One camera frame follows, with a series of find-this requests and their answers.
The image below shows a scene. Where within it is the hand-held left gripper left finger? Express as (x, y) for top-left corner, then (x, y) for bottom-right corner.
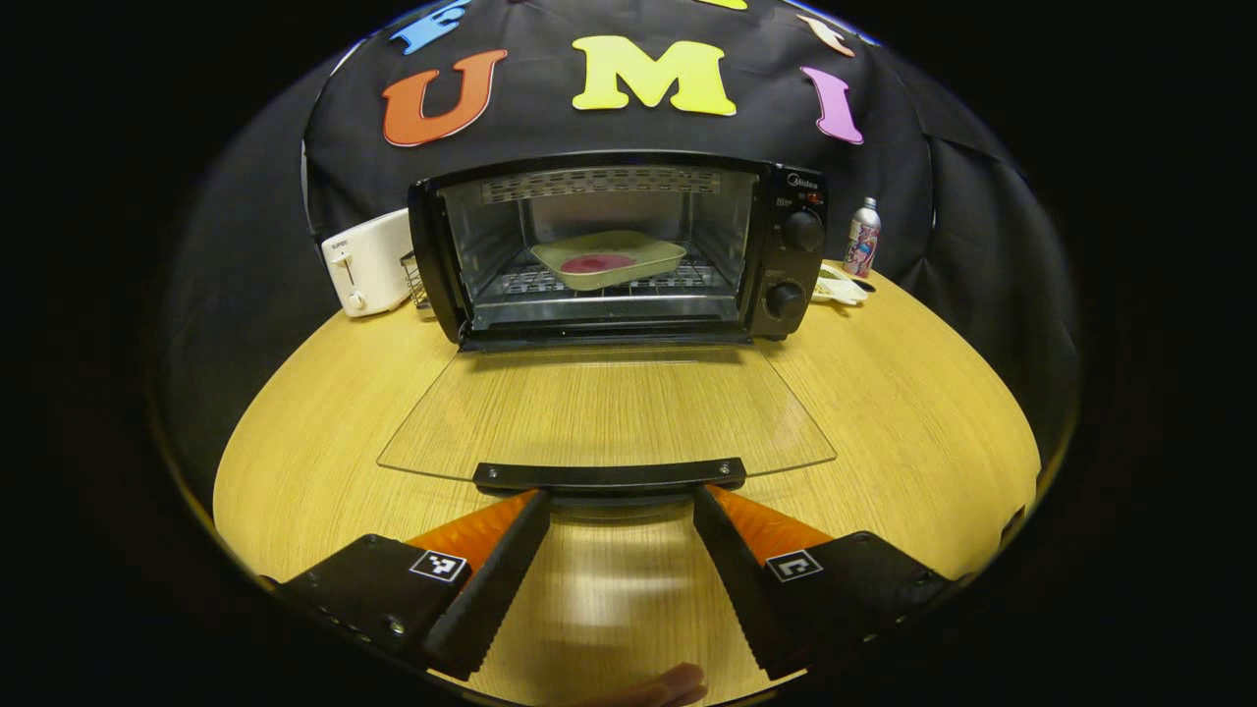
(273, 488), (552, 681)

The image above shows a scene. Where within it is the silver printed spray bottle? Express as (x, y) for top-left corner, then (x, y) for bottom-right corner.
(843, 196), (882, 279)

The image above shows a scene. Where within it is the black backdrop cloth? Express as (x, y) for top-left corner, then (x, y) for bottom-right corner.
(162, 0), (1081, 492)

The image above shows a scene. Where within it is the cream rectangular food tray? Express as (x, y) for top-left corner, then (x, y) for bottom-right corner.
(530, 230), (687, 293)

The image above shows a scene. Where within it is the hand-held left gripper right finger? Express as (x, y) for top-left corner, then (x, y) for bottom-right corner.
(693, 483), (956, 681)

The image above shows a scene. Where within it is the small wire mesh holder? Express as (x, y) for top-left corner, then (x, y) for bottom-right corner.
(400, 250), (433, 310)

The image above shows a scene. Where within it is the small white dish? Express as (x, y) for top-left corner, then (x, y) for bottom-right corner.
(813, 260), (870, 305)

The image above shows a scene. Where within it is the white toaster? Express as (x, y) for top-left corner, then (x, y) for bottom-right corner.
(321, 208), (415, 318)

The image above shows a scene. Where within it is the metal oven rack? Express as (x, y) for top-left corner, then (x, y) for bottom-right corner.
(491, 250), (733, 300)

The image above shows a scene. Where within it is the black electric oven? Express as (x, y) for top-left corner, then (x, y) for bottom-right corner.
(377, 149), (838, 507)

